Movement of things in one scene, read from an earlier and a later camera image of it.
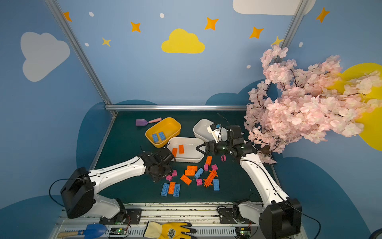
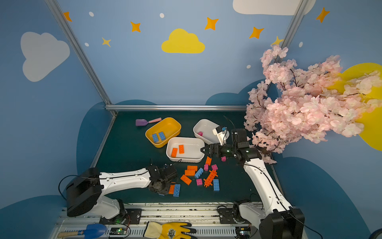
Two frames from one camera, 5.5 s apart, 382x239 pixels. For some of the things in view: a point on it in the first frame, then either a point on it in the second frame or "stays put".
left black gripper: x=164 y=157 -> x=171 y=173
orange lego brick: x=181 y=148 stays put
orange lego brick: x=174 y=152 stays put
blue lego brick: x=155 y=138 stays put
